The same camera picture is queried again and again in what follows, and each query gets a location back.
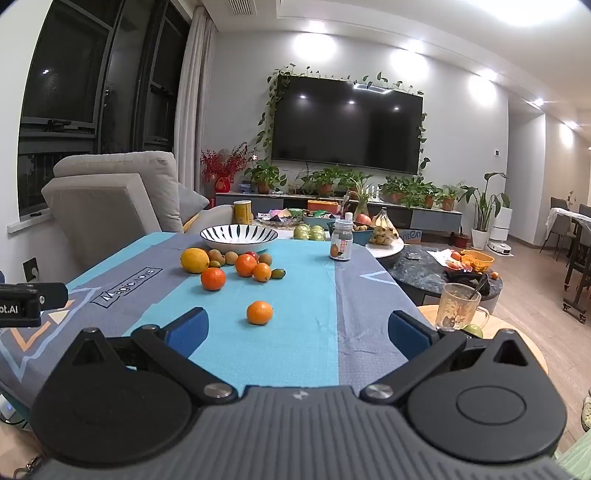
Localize grey cushion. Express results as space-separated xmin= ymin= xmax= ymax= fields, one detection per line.
xmin=178 ymin=182 xmax=210 ymax=224

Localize yellow lemon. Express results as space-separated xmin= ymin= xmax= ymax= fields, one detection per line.
xmin=180 ymin=248 xmax=210 ymax=274

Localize wall television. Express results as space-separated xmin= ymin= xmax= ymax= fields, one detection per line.
xmin=270 ymin=75 xmax=424 ymax=175

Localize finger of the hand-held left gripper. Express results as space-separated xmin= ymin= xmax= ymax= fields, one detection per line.
xmin=0 ymin=282 xmax=68 ymax=309

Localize dark dining table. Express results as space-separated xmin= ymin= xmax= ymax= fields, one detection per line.
xmin=546 ymin=207 xmax=591 ymax=319

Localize blue grey printed tablecloth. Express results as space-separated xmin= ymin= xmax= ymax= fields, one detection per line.
xmin=0 ymin=231 xmax=432 ymax=416

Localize round woven tray of snacks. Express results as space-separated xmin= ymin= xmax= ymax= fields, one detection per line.
xmin=256 ymin=210 xmax=303 ymax=227

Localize green ivy vine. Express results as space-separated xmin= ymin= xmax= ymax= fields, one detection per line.
xmin=255 ymin=65 xmax=431 ymax=176

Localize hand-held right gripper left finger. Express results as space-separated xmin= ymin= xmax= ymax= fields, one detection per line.
xmin=60 ymin=307 xmax=238 ymax=401

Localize round wooden side table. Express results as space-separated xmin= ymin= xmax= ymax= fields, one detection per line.
xmin=418 ymin=305 xmax=549 ymax=393

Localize white robot vacuum dock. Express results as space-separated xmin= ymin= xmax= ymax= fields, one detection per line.
xmin=489 ymin=205 xmax=513 ymax=243

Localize red berry branches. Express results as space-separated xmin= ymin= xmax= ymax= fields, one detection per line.
xmin=201 ymin=142 xmax=250 ymax=183

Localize clear jar with white lid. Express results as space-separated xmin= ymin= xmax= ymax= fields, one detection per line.
xmin=329 ymin=219 xmax=355 ymax=262

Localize black cloth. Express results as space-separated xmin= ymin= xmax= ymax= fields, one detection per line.
xmin=443 ymin=270 xmax=490 ymax=289

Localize white round coffee table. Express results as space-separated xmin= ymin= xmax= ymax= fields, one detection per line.
xmin=252 ymin=217 xmax=404 ymax=259

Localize teal bowl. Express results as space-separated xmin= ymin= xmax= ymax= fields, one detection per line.
xmin=327 ymin=222 xmax=375 ymax=246

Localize potted green plant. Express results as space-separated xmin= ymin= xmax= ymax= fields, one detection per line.
xmin=245 ymin=159 xmax=288 ymax=195
xmin=411 ymin=182 xmax=440 ymax=209
xmin=438 ymin=185 xmax=462 ymax=212
xmin=379 ymin=178 xmax=413 ymax=205
xmin=342 ymin=172 xmax=370 ymax=197
xmin=300 ymin=168 xmax=343 ymax=197

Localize black marble round table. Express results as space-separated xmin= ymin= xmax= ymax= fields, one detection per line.
xmin=388 ymin=244 xmax=504 ymax=305

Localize glass mug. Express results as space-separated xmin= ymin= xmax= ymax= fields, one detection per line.
xmin=435 ymin=282 xmax=490 ymax=332

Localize tall plant in white pot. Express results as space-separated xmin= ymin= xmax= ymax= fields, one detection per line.
xmin=462 ymin=172 xmax=511 ymax=250

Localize white curtain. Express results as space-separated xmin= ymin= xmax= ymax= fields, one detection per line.
xmin=173 ymin=4 xmax=218 ymax=195

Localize glass vase with green leaves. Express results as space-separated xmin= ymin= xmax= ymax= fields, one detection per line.
xmin=348 ymin=178 xmax=377 ymax=217

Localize grey dining chair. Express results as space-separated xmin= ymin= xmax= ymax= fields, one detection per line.
xmin=540 ymin=197 xmax=571 ymax=264

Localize tray of green apples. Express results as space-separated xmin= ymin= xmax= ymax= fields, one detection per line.
xmin=294 ymin=224 xmax=326 ymax=242

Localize dark window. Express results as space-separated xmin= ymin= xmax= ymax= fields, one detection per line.
xmin=18 ymin=0 xmax=190 ymax=217

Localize beige armchair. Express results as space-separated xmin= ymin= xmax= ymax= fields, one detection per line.
xmin=41 ymin=151 xmax=236 ymax=273

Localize blue striped white bowl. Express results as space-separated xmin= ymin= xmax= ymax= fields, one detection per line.
xmin=200 ymin=224 xmax=279 ymax=255

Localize teal basket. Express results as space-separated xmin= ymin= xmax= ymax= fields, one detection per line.
xmin=302 ymin=210 xmax=340 ymax=227

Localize bunch of bananas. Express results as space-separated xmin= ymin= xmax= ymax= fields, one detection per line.
xmin=369 ymin=209 xmax=400 ymax=245

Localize orange plastic basket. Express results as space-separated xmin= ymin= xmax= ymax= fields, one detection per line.
xmin=461 ymin=250 xmax=495 ymax=273

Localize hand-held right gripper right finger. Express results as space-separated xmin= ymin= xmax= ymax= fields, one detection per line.
xmin=360 ymin=310 xmax=536 ymax=401

